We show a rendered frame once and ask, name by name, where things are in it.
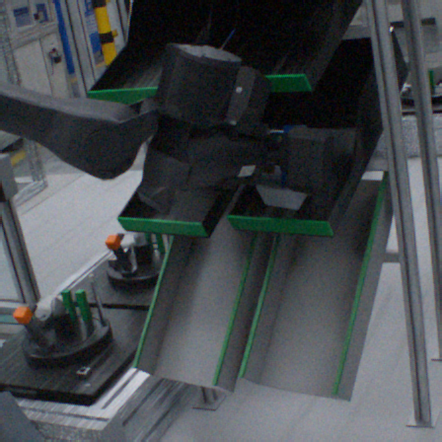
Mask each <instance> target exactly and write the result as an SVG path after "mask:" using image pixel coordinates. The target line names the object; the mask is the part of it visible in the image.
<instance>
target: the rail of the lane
mask: <svg viewBox="0 0 442 442"><path fill-rule="evenodd" d="M3 392H10V393H11V394H12V395H13V397H14V398H15V400H16V401H17V403H18V404H19V405H20V407H21V408H22V410H23V411H24V413H25V414H26V415H27V417H28V418H29V420H30V421H31V423H32V424H33V425H34V427H35V428H36V430H37V432H38V433H39V434H40V436H41V437H42V439H43V440H44V442H127V439H126V436H125V432H124V428H123V425H122V422H121V418H120V414H119V411H114V410H110V409H105V408H96V407H86V406H77V405H66V404H61V403H52V402H42V401H41V400H40V398H39V395H38V392H34V391H25V389H15V388H6V389H4V390H3Z"/></svg>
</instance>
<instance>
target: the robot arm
mask: <svg viewBox="0 0 442 442"><path fill-rule="evenodd" d="M162 63H163V67H162V72H161V77H160V81H159V85H158V89H157V93H156V94H155V95H151V96H149V97H146V98H145V99H144V100H141V101H139V102H137V103H134V104H132V105H129V106H127V105H124V104H119V103H112V102H106V101H99V100H93V99H74V98H70V99H60V98H55V97H51V96H48V95H45V94H42V93H39V92H36V91H33V90H30V89H27V88H24V87H21V86H19V87H18V86H15V85H12V84H10V83H7V82H4V81H0V130H2V131H5V132H7V133H10V134H13V135H17V136H20V137H23V138H26V139H28V140H30V141H31V140H32V141H34V142H36V143H38V144H40V145H42V146H43V147H45V148H47V149H48V150H49V151H51V152H52V153H53V154H54V155H56V156H57V157H58V158H59V159H61V160H62V161H63V162H65V163H67V164H69V165H71V166H73V167H75V168H77V169H79V170H81V171H83V172H85V173H87V174H88V175H90V176H93V177H95V178H98V179H104V180H109V179H114V178H116V177H118V176H120V175H122V174H124V173H126V172H127V171H128V170H129V169H130V168H131V167H132V165H133V163H134V160H135V158H137V155H138V153H139V151H140V149H141V146H142V144H143V143H144V142H145V141H147V140H148V139H149V138H150V137H151V136H152V134H153V131H154V129H155V126H156V124H157V121H159V119H160V116H161V114H163V115H164V118H163V122H162V126H161V129H159V130H158V131H157V132H156V133H155V134H154V136H153V138H152V139H151V141H150V143H149V144H148V148H147V152H146V156H145V160H144V166H143V176H142V181H141V183H140V184H139V185H138V187H137V188H136V192H138V196H139V199H141V200H142V201H144V202H146V203H147V204H149V205H151V206H152V207H154V208H156V209H157V211H159V212H161V213H162V214H164V215H169V214H170V213H171V209H172V206H173V202H174V198H175V194H176V192H177V191H180V190H188V189H195V188H196V187H204V186H217V187H223V189H234V187H235V183H240V184H252V185H257V184H261V173H266V174H273V173H274V166H279V167H281V168H280V170H281V184H284V185H286V187H287V188H288V189H289V190H291V191H294V192H300V193H308V194H313V195H321V194H325V193H327V192H328V191H329V190H330V187H331V171H332V142H333V134H332V132H331V131H329V130H325V129H318V128H316V127H303V126H293V125H284V132H283V131H280V132H276V133H275V135H274V138H271V137H266V136H267V135H268V134H269V133H270V129H269V128H268V123H260V121H261V119H262V118H263V115H264V111H265V108H266V103H267V100H268V96H269V93H271V90H272V82H271V80H270V79H268V78H267V77H265V76H264V75H261V74H260V73H258V72H257V71H256V70H255V69H253V68H251V67H241V64H242V59H241V57H239V56H238V55H235V54H233V53H231V52H228V51H226V50H223V49H220V48H217V47H213V46H209V45H204V46H199V45H193V44H187V45H179V44H176V43H172V42H169V43H167V45H166V47H165V50H164V54H163V60H162ZM267 148H273V149H275V151H272V150H267ZM267 161H268V162H274V163H272V165H271V163H267Z"/></svg>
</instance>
